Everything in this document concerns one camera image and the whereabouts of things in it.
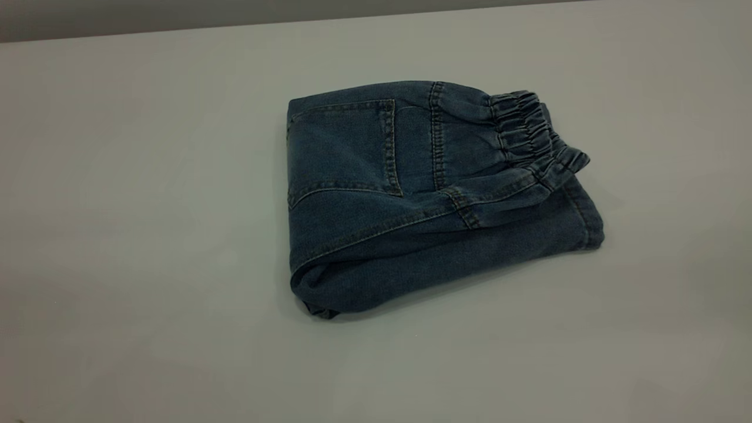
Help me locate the blue denim pants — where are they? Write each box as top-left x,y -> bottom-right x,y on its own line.
287,80 -> 606,320

